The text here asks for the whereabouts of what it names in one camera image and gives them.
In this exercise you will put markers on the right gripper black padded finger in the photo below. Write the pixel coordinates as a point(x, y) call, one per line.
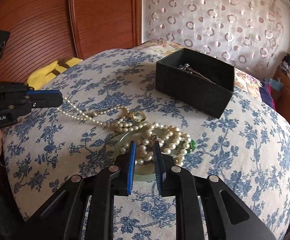
point(165, 178)

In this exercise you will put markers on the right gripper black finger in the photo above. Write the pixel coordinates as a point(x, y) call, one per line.
point(46, 101)

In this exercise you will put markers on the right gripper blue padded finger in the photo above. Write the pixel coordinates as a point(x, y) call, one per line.
point(44, 93)
point(126, 163)

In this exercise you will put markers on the pale green jade bangle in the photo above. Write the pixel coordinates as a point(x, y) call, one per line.
point(144, 167)

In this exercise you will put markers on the black square jewelry box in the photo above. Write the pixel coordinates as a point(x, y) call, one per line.
point(209, 98)

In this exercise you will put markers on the yellow black cloth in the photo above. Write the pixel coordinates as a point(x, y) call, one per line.
point(45, 74)

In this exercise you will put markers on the brown louvered wooden wardrobe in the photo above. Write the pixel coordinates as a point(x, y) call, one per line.
point(42, 31)

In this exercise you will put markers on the blue floral bed cover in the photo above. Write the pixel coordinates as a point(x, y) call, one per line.
point(113, 93)

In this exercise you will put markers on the navy red blanket edge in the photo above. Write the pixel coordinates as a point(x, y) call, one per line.
point(265, 93)

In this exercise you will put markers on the blue plastic bag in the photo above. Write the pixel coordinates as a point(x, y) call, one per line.
point(275, 84)

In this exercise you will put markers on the pink circle sheer curtain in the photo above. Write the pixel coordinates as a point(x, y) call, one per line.
point(244, 33)

